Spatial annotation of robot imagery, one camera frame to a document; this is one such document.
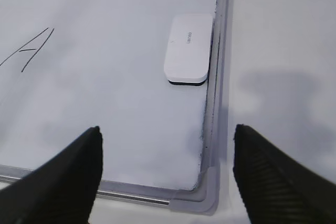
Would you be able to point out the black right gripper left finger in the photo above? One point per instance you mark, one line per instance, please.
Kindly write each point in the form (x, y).
(63, 190)

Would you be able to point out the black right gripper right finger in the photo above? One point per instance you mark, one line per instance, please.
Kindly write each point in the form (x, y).
(274, 187)

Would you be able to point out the white eraser with black felt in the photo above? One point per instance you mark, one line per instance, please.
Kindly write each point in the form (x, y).
(188, 49)

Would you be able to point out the white board with aluminium frame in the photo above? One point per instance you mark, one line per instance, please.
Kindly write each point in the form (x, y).
(67, 65)

